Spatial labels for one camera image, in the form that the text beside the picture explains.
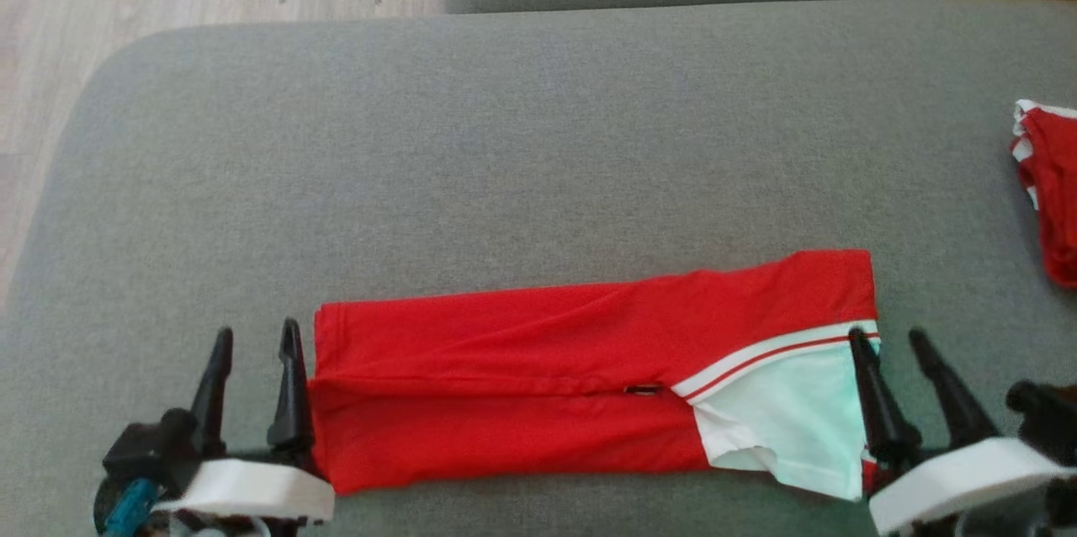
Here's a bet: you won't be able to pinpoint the red shorts with white trim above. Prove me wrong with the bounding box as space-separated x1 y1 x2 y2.
1010 99 1077 290

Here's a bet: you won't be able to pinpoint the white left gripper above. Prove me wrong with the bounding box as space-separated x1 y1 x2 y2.
156 317 337 525

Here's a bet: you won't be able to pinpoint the blue left camera connector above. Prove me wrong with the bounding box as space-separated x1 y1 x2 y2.
101 478 161 537

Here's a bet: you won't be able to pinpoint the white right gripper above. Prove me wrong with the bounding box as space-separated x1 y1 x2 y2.
847 327 1077 536

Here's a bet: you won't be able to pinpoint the red shirt with white sleeves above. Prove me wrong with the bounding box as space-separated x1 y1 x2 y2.
307 249 882 502

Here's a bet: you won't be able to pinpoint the grey sofa seat cushion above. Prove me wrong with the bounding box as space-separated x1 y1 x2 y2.
0 0 1077 537

